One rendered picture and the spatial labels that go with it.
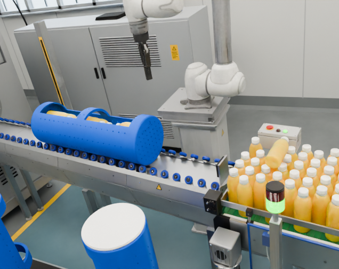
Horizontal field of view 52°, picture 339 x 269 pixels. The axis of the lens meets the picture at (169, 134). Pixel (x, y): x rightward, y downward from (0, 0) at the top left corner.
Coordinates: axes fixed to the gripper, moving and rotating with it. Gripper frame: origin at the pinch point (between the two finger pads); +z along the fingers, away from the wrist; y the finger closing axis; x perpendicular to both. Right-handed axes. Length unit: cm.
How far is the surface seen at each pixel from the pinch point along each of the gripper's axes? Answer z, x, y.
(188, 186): 56, 3, 26
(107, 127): 29.4, -25.3, -13.9
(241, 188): 42, 17, 57
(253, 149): 43, 39, 32
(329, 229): 51, 37, 87
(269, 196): 25, 12, 84
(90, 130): 32, -34, -22
